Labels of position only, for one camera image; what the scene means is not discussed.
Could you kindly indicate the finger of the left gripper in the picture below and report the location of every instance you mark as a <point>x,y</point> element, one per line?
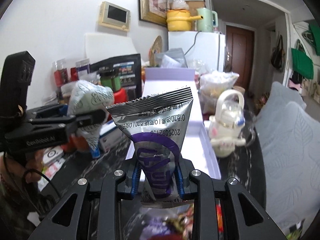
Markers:
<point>91,119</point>
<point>48,111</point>

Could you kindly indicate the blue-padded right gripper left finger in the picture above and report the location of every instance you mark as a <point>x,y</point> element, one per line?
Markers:
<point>129,179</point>

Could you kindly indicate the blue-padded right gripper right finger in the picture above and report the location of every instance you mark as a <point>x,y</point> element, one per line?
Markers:
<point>186,184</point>

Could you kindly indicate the white green patterned snack bag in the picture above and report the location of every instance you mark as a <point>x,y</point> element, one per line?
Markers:
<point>87,97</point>

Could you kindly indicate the silver purple snack packet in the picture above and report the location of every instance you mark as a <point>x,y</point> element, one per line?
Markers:
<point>157,153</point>

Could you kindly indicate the white blue small box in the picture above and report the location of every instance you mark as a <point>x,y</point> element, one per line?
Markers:
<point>110,136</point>

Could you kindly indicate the lavender gift box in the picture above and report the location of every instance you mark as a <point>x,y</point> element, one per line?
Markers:
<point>196,145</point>

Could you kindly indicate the red canister green lid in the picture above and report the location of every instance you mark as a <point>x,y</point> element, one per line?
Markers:
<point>111,79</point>

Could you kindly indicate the spice jar red contents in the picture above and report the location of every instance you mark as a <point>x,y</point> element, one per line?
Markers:
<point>60,73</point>

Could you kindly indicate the green brown snack packet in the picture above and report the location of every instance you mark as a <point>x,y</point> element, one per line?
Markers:
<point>179,226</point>

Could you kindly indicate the cream white kettle bottle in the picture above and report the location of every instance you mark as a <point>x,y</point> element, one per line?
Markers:
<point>227,123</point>

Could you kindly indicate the red snack packet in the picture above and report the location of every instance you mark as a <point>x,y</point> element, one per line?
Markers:
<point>219,218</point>

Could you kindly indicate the black printed package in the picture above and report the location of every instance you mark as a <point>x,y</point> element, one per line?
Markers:
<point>129,67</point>

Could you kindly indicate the white chair back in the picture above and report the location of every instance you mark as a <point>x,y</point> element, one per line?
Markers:
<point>99,46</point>

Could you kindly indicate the clear plastic bag of food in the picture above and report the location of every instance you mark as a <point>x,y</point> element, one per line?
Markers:
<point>212,85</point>

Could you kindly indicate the woven straw fan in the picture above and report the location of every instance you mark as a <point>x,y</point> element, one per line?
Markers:
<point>155,49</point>

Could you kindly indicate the grey mailer bag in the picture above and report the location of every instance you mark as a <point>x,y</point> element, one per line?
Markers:
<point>173,58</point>

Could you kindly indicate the grey leaf pattern cushion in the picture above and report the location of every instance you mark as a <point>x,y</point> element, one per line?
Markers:
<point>289,140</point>

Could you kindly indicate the white refrigerator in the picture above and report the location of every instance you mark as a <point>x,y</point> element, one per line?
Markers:
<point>200,47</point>

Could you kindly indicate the yellow pot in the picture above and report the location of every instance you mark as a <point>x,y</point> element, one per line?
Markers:
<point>181,20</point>

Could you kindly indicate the brown wooden door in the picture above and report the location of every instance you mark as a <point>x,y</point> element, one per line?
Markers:
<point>239,53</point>

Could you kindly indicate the gold framed picture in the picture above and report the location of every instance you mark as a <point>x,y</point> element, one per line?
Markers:
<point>154,11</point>

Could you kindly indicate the black hanging handbag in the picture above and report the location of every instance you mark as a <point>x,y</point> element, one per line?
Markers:
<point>278,55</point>

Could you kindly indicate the light green electric kettle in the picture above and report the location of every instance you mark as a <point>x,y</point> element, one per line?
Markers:
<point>209,20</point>

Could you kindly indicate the green tote bag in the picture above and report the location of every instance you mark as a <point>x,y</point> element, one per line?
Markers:
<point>302,64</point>

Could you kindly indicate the beige wall intercom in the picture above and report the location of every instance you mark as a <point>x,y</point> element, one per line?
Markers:
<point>114,16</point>

